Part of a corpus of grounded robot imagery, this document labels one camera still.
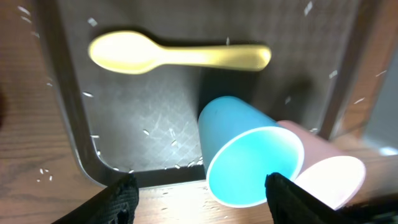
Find yellow plastic spoon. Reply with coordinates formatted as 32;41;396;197
88;30;272;75

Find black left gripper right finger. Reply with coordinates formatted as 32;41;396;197
265;172;351;224

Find pink cup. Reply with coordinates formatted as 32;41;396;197
279;120;366;210

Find blue cup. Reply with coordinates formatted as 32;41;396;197
198;96;305;208

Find dark brown serving tray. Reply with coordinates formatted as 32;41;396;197
32;0;381;187

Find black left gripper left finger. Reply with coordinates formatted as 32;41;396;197
54;174;139;224

